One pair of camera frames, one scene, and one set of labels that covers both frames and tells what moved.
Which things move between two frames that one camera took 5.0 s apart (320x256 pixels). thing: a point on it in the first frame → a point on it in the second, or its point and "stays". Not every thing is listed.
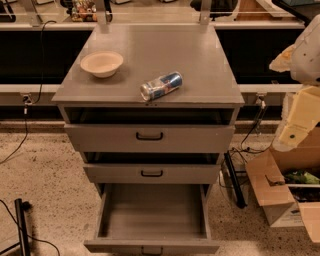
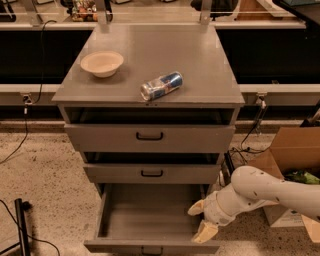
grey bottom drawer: (153, 219) stays
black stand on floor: (20, 208) stays
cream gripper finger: (283, 60) → (222, 206)
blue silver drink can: (161, 85) stays
